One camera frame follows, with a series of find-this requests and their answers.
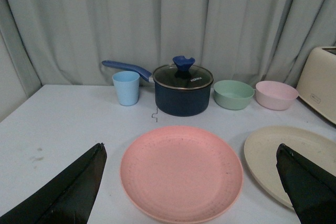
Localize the cream toaster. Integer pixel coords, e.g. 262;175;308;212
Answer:
296;47;335;124

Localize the light blue cup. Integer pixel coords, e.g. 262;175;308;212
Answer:
112;71;140;106

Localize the pink bowl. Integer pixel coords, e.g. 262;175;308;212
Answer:
256;81;299;111

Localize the pink plate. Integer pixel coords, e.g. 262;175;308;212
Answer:
120;126;244;223

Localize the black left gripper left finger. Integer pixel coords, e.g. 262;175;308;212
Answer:
1;143;107;223

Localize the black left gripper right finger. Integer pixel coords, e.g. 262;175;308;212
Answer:
276;143;335;223

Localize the dark blue saucepan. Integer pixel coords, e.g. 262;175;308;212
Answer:
102;60;212;117

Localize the grey curtain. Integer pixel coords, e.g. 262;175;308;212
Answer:
1;0;335;118

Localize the glass pot lid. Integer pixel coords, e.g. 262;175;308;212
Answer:
153;56;213;90

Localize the green bowl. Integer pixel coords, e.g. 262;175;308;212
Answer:
214;80;255;110

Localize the cream plate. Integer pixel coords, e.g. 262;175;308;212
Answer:
244;126;335;209

